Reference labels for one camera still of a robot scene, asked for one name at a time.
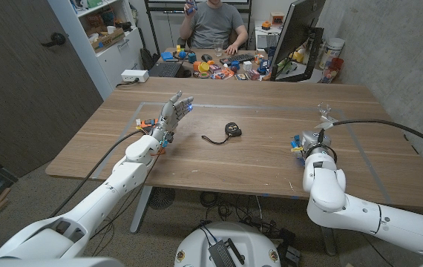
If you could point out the blue marker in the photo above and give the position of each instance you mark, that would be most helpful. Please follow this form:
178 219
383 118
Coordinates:
301 161

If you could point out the clear drinking glass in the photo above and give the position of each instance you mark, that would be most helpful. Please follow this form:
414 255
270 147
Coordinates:
218 49

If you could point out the black bag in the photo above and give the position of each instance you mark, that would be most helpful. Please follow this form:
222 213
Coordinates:
147 59

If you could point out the black computer mouse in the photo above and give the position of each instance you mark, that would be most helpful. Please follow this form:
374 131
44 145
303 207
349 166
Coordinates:
206 58

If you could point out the round black floor fan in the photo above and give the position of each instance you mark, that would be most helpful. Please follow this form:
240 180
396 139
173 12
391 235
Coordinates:
161 198

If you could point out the black keyboard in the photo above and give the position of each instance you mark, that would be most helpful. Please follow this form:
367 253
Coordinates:
239 58

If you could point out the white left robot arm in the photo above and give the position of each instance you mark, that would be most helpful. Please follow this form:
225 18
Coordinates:
104 193

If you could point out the white shelf cabinet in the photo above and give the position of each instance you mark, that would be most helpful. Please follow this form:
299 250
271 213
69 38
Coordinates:
118 55

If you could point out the orange plastic object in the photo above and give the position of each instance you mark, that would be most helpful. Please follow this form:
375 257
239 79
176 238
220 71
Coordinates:
159 152

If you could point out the black computer monitor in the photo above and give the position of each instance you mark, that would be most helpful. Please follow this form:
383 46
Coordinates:
297 26

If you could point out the white robot torso base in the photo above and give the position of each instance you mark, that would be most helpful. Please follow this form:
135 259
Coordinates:
250 244

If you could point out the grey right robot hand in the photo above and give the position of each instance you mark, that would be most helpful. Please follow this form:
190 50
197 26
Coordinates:
312 139

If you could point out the white power strip box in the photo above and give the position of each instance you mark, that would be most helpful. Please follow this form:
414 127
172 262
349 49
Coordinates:
134 75

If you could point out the white canister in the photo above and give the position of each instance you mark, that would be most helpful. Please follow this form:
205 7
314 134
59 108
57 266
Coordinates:
332 52

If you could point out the person in grey t-shirt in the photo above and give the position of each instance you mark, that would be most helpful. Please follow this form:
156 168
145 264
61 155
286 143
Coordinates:
215 26

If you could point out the clear plastic holder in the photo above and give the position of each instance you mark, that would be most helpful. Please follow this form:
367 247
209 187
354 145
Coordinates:
324 111

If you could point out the cardboard box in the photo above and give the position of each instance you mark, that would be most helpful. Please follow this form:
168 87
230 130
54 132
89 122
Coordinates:
107 40

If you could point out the grey table leg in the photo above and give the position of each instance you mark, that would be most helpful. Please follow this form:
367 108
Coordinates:
328 241
140 209

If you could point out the black laptop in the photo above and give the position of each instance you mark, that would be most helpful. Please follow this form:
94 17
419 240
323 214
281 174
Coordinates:
165 69

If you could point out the orange and white box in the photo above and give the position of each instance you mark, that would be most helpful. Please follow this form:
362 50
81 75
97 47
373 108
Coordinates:
277 18

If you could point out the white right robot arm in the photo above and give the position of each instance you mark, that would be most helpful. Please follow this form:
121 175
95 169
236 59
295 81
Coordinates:
324 185

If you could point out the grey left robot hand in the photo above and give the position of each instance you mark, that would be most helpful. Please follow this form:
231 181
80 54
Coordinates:
170 116

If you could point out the yellow round lid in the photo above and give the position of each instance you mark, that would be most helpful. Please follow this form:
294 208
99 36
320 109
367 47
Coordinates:
204 67

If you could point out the blue box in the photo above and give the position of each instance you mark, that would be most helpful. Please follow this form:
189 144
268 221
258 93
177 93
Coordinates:
167 56

